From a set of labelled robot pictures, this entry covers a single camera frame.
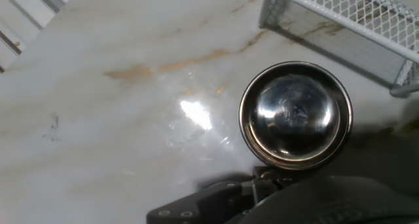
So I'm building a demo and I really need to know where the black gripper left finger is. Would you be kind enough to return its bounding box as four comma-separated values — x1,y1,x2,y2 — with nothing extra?
146,178,279,224

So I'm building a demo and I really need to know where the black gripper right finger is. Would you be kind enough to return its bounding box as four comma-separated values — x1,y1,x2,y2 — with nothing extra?
252,166,297,189

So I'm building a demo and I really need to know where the small round steel plate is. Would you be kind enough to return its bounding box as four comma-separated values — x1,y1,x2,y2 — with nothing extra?
238,60,354,171

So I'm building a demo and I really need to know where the transparent rectangular box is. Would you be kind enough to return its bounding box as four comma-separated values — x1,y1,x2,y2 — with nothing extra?
258,0,419,98

